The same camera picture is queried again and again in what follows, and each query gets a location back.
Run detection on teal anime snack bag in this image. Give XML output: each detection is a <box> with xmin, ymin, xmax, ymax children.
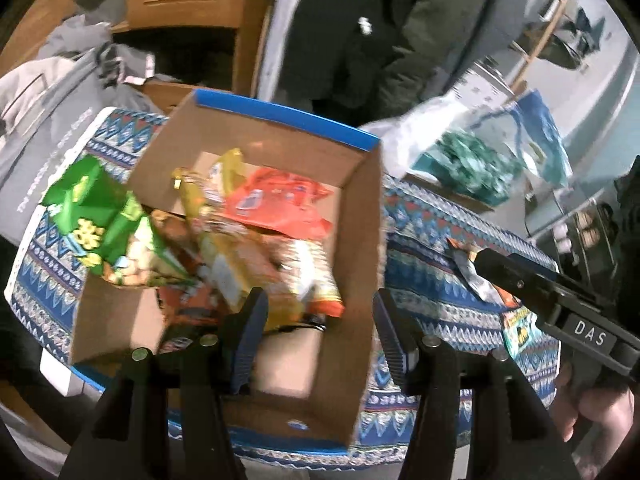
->
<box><xmin>502</xmin><ymin>307</ymin><xmax>544</xmax><ymax>359</ymax></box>

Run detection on orange monster snack bag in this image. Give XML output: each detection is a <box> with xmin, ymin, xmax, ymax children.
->
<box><xmin>156</xmin><ymin>282</ymin><xmax>232</xmax><ymax>354</ymax></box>

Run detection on orange chips snack bag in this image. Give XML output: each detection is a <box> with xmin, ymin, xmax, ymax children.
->
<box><xmin>447</xmin><ymin>237</ymin><xmax>521</xmax><ymax>309</ymax></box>

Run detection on gold yellow snack bag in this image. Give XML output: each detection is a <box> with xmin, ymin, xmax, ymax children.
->
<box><xmin>195</xmin><ymin>221</ymin><xmax>305</xmax><ymax>333</ymax></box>

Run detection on green snack bag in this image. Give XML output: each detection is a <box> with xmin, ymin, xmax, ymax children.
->
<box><xmin>41</xmin><ymin>155</ymin><xmax>192</xmax><ymax>287</ymax></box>

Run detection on striped orange snack bag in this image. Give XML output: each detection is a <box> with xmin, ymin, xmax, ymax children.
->
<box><xmin>260</xmin><ymin>234</ymin><xmax>345</xmax><ymax>323</ymax></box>

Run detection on blue cardboard box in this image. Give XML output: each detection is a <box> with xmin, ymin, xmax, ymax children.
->
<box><xmin>69</xmin><ymin>86</ymin><xmax>385</xmax><ymax>456</ymax></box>

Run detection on orange red snack bag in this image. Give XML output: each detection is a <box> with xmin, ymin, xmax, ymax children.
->
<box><xmin>223</xmin><ymin>167</ymin><xmax>333</xmax><ymax>240</ymax></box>

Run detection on person's right hand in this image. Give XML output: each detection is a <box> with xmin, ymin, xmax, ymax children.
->
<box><xmin>549</xmin><ymin>362</ymin><xmax>636</xmax><ymax>479</ymax></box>

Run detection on blue patterned tablecloth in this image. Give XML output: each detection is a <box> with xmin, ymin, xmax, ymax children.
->
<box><xmin>6</xmin><ymin>107</ymin><xmax>548</xmax><ymax>469</ymax></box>

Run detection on shoe rack with shoes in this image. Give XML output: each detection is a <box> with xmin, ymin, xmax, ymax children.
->
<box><xmin>525</xmin><ymin>180</ymin><xmax>620</xmax><ymax>299</ymax></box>

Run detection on blue white shopping bag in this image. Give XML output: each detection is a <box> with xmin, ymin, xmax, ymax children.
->
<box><xmin>469</xmin><ymin>90</ymin><xmax>573</xmax><ymax>186</ymax></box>

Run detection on teal box of green wrappers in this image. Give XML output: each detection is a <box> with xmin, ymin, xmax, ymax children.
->
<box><xmin>412</xmin><ymin>130</ymin><xmax>524</xmax><ymax>207</ymax></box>

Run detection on white plastic bag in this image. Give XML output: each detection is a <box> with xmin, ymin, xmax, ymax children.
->
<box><xmin>359</xmin><ymin>94</ymin><xmax>471</xmax><ymax>179</ymax></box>

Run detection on grey fabric laundry bag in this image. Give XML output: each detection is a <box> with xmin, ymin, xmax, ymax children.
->
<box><xmin>1</xmin><ymin>46</ymin><xmax>160</xmax><ymax>245</ymax></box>

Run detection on dark hanging jackets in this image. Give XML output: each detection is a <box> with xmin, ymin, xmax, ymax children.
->
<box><xmin>257</xmin><ymin>0</ymin><xmax>526</xmax><ymax>126</ymax></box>

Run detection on wooden louvered wardrobe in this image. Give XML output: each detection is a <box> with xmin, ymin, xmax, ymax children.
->
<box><xmin>0</xmin><ymin>0</ymin><xmax>277</xmax><ymax>111</ymax></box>

